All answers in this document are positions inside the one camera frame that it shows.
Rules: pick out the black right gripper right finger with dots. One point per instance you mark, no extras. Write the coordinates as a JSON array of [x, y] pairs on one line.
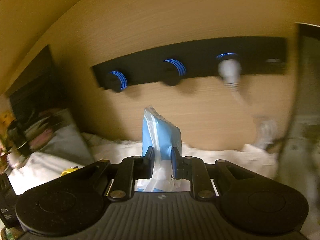
[[194, 170]]

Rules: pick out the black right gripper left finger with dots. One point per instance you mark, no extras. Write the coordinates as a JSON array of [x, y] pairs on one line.
[[125, 174]]

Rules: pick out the blue white tissue packet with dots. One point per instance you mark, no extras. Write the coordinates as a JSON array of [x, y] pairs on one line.
[[162, 135]]

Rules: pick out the white fringed cloth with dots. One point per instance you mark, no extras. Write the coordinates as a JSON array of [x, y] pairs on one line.
[[41, 168]]

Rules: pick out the yellow plastic funnel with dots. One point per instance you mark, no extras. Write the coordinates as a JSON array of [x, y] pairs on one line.
[[68, 171]]

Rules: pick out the black power strip blue sockets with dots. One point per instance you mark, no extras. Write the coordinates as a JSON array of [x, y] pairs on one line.
[[257, 55]]

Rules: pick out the black television monitor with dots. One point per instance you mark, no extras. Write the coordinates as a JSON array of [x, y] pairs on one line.
[[43, 121]]

